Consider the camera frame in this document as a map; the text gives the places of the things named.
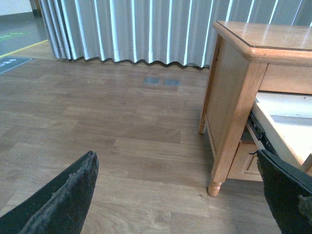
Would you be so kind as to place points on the light wooden nightstand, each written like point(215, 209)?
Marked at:
point(248, 58)

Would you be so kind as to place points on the wooden drawer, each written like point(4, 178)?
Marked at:
point(286, 121)
point(244, 165)

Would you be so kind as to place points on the grey metal floor outlet cover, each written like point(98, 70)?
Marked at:
point(153, 81)

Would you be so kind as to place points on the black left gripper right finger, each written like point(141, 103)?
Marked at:
point(288, 192)

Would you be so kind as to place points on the grey pleated curtain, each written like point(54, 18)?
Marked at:
point(156, 30)

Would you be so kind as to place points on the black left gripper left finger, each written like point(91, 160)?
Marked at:
point(59, 207)

